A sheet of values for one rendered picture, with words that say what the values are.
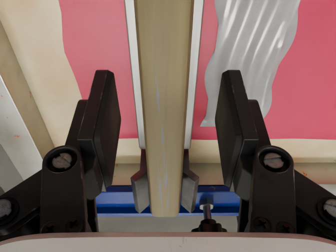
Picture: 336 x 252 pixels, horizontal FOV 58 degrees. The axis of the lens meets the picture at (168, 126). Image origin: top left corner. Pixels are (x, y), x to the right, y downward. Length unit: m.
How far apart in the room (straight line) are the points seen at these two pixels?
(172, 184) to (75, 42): 0.16
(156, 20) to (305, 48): 0.19
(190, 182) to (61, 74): 0.17
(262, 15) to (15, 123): 0.26
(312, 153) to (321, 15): 0.20
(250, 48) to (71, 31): 0.16
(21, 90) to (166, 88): 0.19
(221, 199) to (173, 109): 0.24
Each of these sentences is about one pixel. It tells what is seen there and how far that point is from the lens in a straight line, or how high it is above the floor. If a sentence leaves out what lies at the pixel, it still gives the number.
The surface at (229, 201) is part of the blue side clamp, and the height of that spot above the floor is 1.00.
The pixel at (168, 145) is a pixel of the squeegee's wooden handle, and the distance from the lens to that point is 0.22.
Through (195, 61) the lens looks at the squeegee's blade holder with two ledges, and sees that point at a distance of 0.25.
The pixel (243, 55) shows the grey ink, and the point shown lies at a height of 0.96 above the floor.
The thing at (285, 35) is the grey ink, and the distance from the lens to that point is 0.30.
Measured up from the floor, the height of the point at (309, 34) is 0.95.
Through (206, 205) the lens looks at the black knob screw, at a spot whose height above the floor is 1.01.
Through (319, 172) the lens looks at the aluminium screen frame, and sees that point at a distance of 0.46.
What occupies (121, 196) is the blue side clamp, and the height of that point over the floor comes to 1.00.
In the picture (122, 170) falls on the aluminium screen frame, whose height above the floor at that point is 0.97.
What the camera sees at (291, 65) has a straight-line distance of 0.33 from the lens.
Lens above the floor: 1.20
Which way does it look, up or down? 43 degrees down
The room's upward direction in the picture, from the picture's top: 179 degrees clockwise
